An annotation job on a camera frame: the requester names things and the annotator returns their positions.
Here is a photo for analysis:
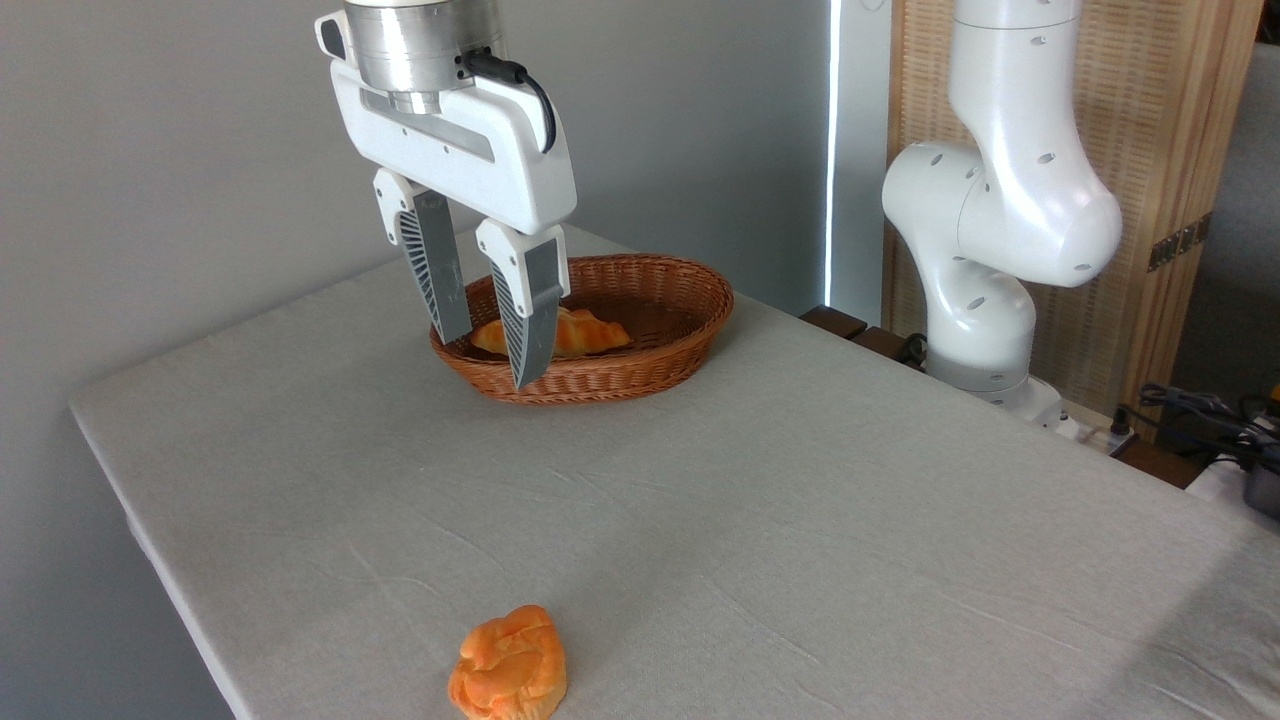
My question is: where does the dark metal hinge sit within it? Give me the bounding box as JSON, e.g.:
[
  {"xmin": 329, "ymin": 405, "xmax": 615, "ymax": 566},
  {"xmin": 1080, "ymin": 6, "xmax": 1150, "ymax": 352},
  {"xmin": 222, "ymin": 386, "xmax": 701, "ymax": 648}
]
[{"xmin": 1147, "ymin": 212, "xmax": 1213, "ymax": 273}]

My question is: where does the black cable bundle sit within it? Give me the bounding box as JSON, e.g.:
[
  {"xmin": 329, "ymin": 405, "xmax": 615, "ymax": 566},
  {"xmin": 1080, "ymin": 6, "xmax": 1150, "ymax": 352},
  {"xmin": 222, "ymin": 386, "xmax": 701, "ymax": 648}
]
[{"xmin": 1115, "ymin": 383, "xmax": 1280, "ymax": 473}]

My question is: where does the round orange bread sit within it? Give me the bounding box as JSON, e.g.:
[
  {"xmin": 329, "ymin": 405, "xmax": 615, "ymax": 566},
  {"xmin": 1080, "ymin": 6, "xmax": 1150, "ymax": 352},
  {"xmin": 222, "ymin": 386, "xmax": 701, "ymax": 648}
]
[{"xmin": 447, "ymin": 604, "xmax": 568, "ymax": 720}]

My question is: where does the grey tablecloth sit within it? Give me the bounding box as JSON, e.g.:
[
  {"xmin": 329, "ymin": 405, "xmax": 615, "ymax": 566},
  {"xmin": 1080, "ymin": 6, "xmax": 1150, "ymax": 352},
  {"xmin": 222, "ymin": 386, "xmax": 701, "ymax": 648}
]
[{"xmin": 68, "ymin": 222, "xmax": 1280, "ymax": 720}]

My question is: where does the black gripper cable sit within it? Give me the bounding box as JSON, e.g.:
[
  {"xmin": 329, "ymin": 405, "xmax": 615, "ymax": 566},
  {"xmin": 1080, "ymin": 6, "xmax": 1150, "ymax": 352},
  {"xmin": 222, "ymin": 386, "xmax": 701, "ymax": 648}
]
[{"xmin": 460, "ymin": 48, "xmax": 557, "ymax": 156}]

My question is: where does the long twisted bread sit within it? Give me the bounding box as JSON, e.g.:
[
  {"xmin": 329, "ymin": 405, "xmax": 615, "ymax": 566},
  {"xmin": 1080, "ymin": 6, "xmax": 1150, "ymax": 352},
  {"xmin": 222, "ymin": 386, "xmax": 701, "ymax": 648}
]
[{"xmin": 470, "ymin": 306, "xmax": 633, "ymax": 359}]

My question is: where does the white power strip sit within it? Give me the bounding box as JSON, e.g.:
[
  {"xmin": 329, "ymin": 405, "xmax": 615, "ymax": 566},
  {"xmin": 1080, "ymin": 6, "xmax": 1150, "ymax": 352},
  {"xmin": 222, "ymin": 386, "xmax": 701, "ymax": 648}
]
[{"xmin": 1040, "ymin": 398, "xmax": 1141, "ymax": 457}]

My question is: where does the brown wicker basket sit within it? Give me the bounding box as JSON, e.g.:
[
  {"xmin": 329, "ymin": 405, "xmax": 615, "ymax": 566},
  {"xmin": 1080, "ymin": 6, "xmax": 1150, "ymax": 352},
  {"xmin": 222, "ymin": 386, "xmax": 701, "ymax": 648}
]
[{"xmin": 430, "ymin": 253, "xmax": 735, "ymax": 405}]

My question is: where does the dark brown wooden block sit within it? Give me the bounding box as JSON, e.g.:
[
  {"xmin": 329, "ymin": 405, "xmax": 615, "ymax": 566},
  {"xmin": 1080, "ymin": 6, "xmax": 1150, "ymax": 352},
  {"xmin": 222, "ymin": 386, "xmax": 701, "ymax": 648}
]
[
  {"xmin": 800, "ymin": 305, "xmax": 869, "ymax": 341},
  {"xmin": 850, "ymin": 326, "xmax": 926, "ymax": 371}
]

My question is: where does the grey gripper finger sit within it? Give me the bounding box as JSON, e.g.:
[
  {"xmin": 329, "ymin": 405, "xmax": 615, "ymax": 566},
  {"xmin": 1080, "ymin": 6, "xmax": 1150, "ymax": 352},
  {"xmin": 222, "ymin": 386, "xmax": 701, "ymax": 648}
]
[
  {"xmin": 475, "ymin": 218, "xmax": 572, "ymax": 391},
  {"xmin": 373, "ymin": 168, "xmax": 473, "ymax": 345}
]

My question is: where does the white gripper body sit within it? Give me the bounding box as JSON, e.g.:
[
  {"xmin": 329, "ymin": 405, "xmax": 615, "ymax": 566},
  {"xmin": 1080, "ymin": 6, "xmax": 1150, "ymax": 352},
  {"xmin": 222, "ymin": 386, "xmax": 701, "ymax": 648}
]
[{"xmin": 330, "ymin": 60, "xmax": 579, "ymax": 237}]

